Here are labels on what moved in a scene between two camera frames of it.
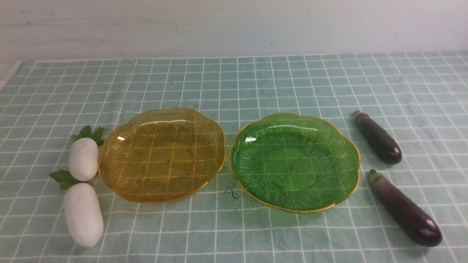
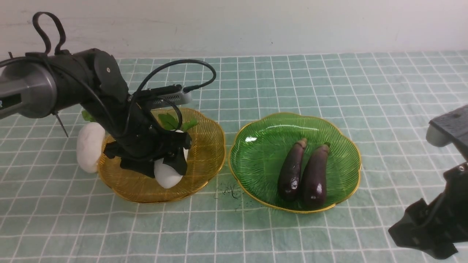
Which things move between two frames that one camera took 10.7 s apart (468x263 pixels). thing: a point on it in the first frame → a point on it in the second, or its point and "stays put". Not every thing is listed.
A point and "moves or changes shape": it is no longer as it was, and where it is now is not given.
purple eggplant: [388, 151] → [289, 177]
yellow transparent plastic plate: [160, 156] stays put
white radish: [83, 216] → [167, 176]
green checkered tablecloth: [420, 98] stays put
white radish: [84, 153] moves or changes shape
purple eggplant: [422, 231] → [314, 179]
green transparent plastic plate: [295, 163] stays put
